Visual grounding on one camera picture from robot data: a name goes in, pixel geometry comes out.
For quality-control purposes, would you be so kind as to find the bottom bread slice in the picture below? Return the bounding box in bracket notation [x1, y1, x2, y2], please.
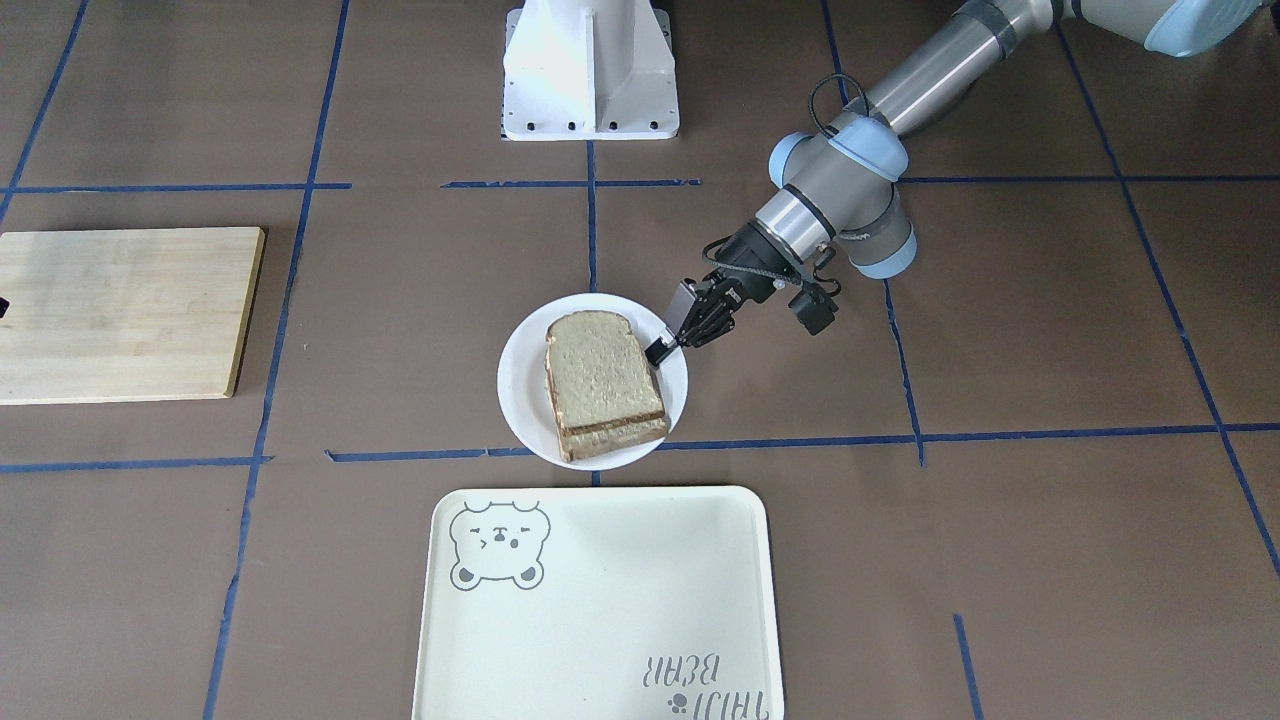
[547, 366, 669, 462]

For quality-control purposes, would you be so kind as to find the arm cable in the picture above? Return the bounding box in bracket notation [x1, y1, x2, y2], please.
[808, 72, 869, 138]

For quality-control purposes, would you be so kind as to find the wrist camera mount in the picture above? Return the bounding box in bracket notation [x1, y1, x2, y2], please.
[788, 243, 842, 336]

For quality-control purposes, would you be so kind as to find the brown bread slice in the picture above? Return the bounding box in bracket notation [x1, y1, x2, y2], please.
[545, 310, 667, 434]

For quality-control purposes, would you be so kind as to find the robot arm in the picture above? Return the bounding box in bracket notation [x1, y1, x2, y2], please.
[645, 1, 1260, 365]

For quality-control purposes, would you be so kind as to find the cream bear serving tray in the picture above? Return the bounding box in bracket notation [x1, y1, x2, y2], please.
[412, 486, 786, 719]

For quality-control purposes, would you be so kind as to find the wooden cutting board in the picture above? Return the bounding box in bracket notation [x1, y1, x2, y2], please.
[1, 225, 266, 406]

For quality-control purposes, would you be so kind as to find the white round plate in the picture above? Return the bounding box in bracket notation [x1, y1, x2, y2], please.
[497, 293, 690, 471]

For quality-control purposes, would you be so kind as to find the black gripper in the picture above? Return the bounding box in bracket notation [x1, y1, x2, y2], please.
[644, 222, 801, 368]

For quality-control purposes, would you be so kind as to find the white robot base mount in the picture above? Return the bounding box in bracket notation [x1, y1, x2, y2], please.
[500, 1, 681, 142]

